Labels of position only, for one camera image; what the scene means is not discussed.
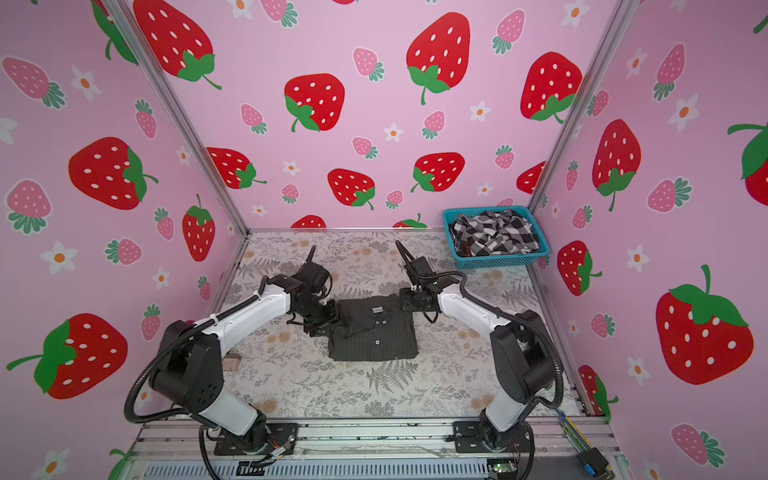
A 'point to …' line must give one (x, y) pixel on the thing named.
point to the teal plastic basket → (491, 260)
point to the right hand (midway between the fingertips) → (406, 300)
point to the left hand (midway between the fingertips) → (343, 326)
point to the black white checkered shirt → (491, 233)
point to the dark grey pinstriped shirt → (378, 328)
